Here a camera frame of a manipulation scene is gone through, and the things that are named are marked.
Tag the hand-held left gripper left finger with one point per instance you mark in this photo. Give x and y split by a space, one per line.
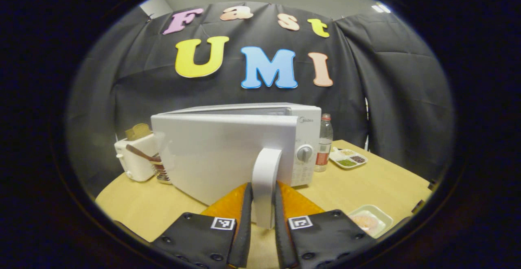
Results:
244 228

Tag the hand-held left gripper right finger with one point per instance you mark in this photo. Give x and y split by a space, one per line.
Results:
281 236

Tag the white microwave oven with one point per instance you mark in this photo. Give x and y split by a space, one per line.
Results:
211 155

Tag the pale pink meat piece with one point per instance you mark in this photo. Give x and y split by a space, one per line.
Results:
364 222

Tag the clear bottle with red label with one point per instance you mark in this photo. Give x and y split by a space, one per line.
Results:
324 147

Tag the white divided dish of beans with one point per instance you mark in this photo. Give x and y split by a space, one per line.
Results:
348 159

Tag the pale green rectangular plate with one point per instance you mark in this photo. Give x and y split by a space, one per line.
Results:
384 219

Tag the white toaster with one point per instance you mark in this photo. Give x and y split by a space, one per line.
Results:
134 163

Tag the brown bread slice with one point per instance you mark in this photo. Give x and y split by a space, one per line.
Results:
137 132

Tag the black backdrop cloth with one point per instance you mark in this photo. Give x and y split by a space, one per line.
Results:
386 98

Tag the ceiling light panel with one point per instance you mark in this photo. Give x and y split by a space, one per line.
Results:
381 7

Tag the black table edge bracket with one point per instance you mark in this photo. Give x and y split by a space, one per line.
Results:
418 206
432 185

